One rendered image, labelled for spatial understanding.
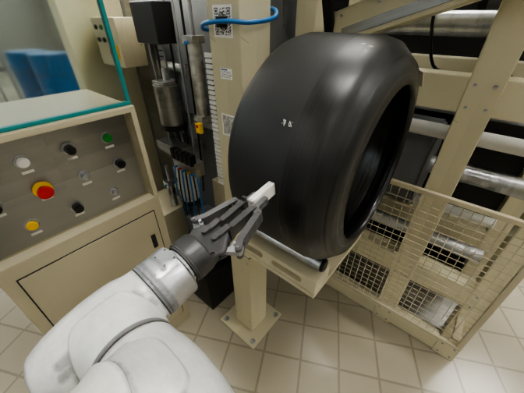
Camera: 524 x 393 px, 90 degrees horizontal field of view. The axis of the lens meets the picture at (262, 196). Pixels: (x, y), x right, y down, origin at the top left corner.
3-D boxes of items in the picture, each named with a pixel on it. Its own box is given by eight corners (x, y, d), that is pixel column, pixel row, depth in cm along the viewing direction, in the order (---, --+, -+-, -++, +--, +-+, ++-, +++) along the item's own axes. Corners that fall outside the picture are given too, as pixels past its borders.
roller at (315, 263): (235, 220, 95) (243, 210, 97) (239, 226, 99) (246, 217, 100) (320, 269, 77) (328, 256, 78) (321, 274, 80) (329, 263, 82)
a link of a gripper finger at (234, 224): (207, 236, 44) (213, 240, 43) (253, 200, 50) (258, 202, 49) (213, 250, 47) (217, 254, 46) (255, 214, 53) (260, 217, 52)
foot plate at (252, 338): (220, 320, 160) (219, 318, 158) (249, 291, 176) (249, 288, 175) (253, 349, 145) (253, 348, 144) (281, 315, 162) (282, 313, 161)
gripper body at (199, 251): (192, 265, 38) (236, 226, 43) (159, 238, 42) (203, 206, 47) (204, 292, 43) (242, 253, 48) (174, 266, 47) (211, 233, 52)
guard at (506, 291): (291, 254, 163) (300, 150, 124) (292, 252, 165) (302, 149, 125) (459, 352, 116) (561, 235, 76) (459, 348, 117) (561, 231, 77)
